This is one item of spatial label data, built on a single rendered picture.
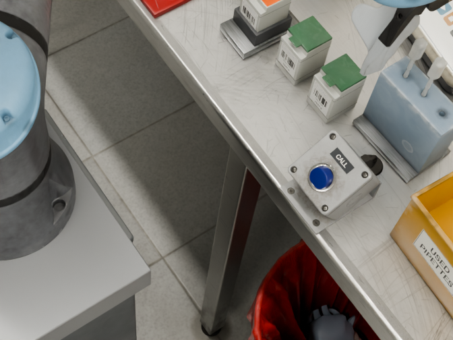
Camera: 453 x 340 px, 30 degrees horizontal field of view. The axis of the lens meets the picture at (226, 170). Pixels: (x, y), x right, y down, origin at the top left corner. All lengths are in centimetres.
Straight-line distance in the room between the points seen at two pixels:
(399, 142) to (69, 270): 41
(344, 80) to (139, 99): 113
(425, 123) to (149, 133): 115
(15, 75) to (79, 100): 134
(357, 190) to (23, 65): 39
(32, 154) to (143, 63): 136
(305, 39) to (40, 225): 38
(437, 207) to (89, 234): 40
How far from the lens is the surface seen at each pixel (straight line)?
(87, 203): 92
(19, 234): 87
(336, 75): 99
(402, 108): 97
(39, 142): 79
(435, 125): 95
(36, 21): 81
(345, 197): 92
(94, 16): 222
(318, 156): 93
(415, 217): 92
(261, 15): 103
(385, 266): 97
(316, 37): 102
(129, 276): 88
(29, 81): 73
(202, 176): 197
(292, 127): 102
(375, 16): 87
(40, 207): 86
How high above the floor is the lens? 174
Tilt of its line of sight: 62 degrees down
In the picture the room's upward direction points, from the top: 10 degrees clockwise
